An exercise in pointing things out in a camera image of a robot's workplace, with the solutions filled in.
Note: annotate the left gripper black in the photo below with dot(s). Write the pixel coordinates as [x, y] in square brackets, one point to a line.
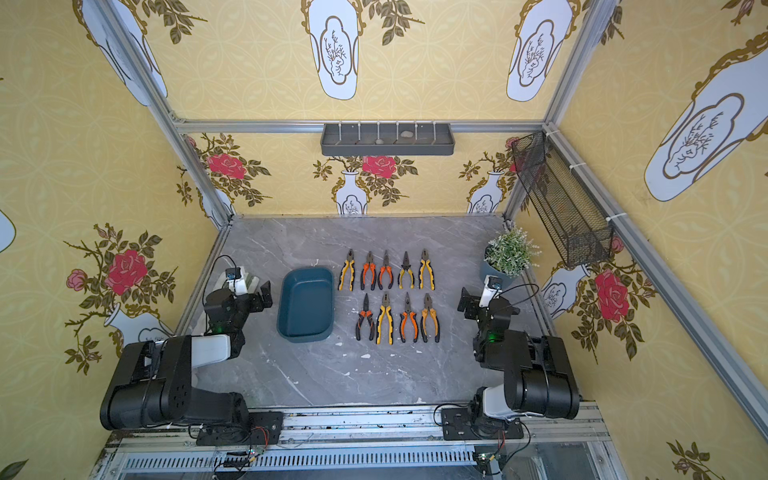
[255, 296]

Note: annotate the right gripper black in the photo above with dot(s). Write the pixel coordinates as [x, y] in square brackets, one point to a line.
[474, 303]

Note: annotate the large yellow black lineman pliers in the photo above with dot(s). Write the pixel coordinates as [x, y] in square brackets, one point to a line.
[429, 316]

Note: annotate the yellow black combination pliers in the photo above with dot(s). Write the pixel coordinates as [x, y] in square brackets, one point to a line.
[426, 272]

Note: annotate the orange black combination pliers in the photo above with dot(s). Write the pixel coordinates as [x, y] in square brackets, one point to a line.
[408, 320]

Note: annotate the yellow black long-nose pliers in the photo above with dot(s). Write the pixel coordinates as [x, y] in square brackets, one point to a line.
[406, 276]

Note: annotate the yellow black deli pliers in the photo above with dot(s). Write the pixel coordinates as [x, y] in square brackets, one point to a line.
[385, 329]

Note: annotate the orange black upside-down long-nose pliers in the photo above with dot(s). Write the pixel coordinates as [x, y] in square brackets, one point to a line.
[365, 315]

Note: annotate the orange black needle pliers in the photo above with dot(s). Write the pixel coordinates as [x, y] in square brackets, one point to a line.
[369, 277]

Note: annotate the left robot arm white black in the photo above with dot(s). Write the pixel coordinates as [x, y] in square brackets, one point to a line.
[152, 383]

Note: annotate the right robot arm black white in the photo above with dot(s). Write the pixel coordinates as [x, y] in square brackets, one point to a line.
[537, 374]

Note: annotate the teal storage box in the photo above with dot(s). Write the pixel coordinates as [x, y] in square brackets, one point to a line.
[306, 306]

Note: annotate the blue plant pot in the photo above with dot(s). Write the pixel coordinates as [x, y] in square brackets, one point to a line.
[504, 281]

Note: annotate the green white artificial plant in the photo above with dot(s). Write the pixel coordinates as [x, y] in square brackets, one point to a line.
[512, 252]

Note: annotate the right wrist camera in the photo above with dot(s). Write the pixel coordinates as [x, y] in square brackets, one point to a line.
[491, 289]

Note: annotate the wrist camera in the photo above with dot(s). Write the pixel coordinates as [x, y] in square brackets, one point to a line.
[236, 280]
[491, 289]

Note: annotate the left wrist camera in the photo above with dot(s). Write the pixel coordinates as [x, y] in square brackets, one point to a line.
[236, 280]

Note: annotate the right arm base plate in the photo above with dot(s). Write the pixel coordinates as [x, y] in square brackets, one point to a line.
[461, 423]

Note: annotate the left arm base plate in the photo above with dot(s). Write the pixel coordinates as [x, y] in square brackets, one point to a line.
[260, 429]

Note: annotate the black wire mesh basket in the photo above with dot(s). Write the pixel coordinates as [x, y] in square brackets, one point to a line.
[576, 225]

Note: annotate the grey wall shelf tray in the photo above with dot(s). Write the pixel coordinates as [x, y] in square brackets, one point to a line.
[388, 138]

